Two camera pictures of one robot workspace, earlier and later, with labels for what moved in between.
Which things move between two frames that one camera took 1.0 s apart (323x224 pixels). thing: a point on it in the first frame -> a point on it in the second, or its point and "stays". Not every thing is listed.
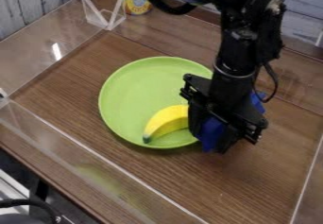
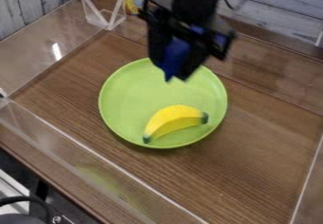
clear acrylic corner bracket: x=102 y=18 stays
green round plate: x=141 y=88 stays
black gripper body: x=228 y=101 -> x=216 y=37
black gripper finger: x=231 y=136 -> x=196 y=55
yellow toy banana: x=169 y=118 stays
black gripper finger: x=196 y=113 -> x=158 y=33
